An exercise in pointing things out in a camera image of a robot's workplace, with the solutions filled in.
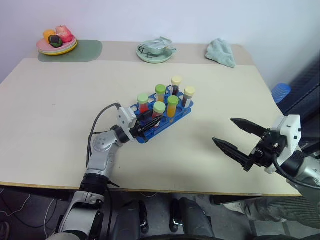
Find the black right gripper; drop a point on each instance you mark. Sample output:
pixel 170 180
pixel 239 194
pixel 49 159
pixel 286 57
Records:
pixel 265 152

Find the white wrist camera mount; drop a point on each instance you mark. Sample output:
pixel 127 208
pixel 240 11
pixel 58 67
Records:
pixel 290 135
pixel 125 120

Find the brown tube cream cap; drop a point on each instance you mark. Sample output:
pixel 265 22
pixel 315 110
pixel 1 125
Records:
pixel 189 97

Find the blue test tube rack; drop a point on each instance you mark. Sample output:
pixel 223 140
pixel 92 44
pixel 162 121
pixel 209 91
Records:
pixel 162 127

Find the grey green trouser leg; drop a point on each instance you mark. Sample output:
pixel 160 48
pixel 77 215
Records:
pixel 270 210

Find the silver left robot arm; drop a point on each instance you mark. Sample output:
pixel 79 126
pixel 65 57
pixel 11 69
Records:
pixel 100 155

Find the green placemat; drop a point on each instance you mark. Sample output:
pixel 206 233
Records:
pixel 86 51

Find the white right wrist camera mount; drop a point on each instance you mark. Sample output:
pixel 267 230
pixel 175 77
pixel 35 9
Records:
pixel 290 135

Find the black padded chair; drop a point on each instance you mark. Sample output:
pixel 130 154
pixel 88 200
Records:
pixel 306 100

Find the light teal cloth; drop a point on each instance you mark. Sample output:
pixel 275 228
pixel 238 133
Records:
pixel 221 53

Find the red tube green cap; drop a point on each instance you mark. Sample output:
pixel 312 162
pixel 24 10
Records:
pixel 143 106
pixel 159 110

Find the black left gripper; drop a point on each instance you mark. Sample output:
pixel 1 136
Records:
pixel 138 131

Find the dark grey rounded shell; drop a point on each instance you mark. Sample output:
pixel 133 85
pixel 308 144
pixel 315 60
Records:
pixel 192 217
pixel 130 220

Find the crumpled silver plastic bag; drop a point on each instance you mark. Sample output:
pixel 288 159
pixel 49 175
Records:
pixel 157 43

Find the pink toy food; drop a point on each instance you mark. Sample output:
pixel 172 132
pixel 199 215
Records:
pixel 64 33

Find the light green bowl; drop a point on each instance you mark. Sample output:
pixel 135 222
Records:
pixel 160 51

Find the yellow plate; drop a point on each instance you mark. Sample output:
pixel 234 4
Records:
pixel 71 49

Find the dark green brown toy food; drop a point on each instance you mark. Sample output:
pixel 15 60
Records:
pixel 55 41

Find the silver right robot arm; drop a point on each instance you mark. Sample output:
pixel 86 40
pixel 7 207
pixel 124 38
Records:
pixel 305 170

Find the dark tube cream cap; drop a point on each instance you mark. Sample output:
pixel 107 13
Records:
pixel 176 88

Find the light green plate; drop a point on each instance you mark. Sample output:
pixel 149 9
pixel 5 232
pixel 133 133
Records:
pixel 155 59

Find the orange toy fruit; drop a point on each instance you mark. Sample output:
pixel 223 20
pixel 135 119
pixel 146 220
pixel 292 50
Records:
pixel 48 33

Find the yellow tube green cap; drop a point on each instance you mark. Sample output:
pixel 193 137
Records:
pixel 172 110

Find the orange tube green cap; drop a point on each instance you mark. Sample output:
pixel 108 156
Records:
pixel 160 93

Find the white shoe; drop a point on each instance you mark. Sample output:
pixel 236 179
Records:
pixel 237 207

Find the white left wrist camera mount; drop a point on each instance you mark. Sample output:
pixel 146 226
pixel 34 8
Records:
pixel 125 120

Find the blue bottle cap object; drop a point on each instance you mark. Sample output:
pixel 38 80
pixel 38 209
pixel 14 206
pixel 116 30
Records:
pixel 282 91

